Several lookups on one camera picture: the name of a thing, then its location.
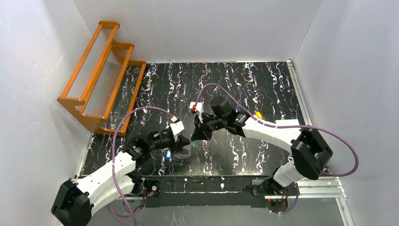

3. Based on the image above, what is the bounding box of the blue key tag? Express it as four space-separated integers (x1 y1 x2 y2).
165 150 172 160

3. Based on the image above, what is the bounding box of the yellow key tag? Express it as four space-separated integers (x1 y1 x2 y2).
254 111 263 119

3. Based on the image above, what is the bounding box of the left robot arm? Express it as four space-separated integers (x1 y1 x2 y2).
51 128 191 226

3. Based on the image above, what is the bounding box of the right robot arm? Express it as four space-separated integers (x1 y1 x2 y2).
189 96 333 193

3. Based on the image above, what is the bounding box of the white box red label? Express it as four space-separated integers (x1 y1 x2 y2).
275 119 300 126

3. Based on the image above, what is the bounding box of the orange wooden rack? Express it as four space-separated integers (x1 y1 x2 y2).
57 20 147 136

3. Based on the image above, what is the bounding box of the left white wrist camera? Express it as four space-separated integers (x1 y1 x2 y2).
170 115 185 136

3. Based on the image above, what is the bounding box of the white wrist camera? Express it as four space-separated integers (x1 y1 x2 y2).
189 102 204 122
170 115 185 136

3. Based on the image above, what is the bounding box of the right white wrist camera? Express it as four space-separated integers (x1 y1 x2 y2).
189 102 204 122

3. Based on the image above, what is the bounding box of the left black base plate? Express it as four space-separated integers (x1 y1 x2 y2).
132 180 160 197

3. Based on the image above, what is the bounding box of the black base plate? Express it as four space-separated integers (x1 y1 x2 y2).
247 178 300 198
132 180 160 197

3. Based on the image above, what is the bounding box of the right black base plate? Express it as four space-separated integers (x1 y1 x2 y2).
247 178 300 198

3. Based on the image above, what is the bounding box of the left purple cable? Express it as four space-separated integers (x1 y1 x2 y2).
106 106 178 226

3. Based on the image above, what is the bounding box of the purple cable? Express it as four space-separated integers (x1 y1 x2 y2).
190 83 359 216
106 106 178 226

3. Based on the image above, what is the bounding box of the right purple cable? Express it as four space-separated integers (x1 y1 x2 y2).
190 83 359 216

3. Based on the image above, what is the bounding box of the aluminium frame rail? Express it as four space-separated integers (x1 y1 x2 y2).
59 61 354 226

